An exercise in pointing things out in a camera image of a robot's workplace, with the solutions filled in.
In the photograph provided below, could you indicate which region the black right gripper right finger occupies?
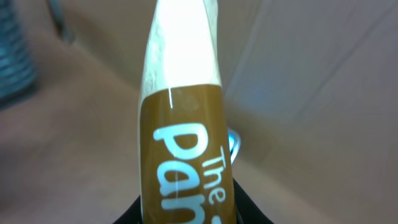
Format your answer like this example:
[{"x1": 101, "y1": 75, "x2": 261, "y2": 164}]
[{"x1": 233, "y1": 179, "x2": 274, "y2": 224}]

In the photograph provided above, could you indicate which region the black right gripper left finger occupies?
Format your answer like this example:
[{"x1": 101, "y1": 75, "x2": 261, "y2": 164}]
[{"x1": 113, "y1": 196, "x2": 143, "y2": 224}]

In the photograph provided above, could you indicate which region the white brown snack packet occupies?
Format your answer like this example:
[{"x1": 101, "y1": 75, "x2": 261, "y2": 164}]
[{"x1": 138, "y1": 0, "x2": 237, "y2": 224}]

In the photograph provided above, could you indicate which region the white barcode scanner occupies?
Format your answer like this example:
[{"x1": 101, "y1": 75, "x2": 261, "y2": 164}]
[{"x1": 228, "y1": 128, "x2": 241, "y2": 163}]

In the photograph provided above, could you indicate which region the grey plastic mesh basket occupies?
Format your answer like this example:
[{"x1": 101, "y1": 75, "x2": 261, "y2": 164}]
[{"x1": 1, "y1": 0, "x2": 37, "y2": 106}]

